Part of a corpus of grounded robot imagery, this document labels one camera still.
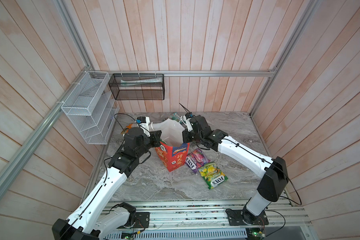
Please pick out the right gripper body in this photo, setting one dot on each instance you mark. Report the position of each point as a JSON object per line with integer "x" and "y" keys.
{"x": 188, "y": 136}

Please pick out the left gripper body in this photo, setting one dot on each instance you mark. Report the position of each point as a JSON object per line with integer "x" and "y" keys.
{"x": 152, "y": 141}

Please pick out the red paper bag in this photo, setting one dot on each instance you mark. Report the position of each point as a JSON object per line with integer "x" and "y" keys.
{"x": 172, "y": 151}

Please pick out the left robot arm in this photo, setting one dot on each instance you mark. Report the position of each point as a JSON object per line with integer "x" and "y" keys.
{"x": 85, "y": 223}

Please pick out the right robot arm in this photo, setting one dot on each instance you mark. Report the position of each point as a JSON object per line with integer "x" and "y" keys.
{"x": 273, "y": 172}

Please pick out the teal mint candy bag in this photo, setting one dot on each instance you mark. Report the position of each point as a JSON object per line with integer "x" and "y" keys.
{"x": 176, "y": 117}

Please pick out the purple berry candy bag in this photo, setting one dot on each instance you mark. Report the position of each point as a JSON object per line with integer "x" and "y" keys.
{"x": 196, "y": 159}

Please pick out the orange candy bag back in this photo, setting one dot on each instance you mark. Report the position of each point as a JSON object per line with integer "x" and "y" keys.
{"x": 127, "y": 128}

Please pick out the green lemon candy bag front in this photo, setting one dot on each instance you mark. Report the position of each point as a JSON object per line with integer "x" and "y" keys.
{"x": 212, "y": 175}

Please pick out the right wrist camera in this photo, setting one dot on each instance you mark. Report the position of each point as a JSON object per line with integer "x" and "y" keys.
{"x": 188, "y": 120}

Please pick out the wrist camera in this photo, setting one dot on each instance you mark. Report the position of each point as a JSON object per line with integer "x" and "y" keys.
{"x": 143, "y": 122}
{"x": 188, "y": 120}

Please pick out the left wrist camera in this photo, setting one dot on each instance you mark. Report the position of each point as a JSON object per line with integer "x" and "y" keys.
{"x": 143, "y": 122}

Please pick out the black mesh wall basket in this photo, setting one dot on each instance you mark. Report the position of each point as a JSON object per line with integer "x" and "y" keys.
{"x": 126, "y": 87}

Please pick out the white wire mesh shelf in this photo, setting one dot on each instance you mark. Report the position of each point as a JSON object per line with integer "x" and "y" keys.
{"x": 90, "y": 108}

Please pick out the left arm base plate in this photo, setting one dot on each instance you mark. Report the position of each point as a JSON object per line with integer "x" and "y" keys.
{"x": 137, "y": 220}

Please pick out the aluminium frame rail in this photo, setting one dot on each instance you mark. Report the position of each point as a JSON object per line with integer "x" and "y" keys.
{"x": 201, "y": 73}

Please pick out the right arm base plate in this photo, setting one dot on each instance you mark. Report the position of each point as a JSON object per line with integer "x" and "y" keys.
{"x": 242, "y": 218}

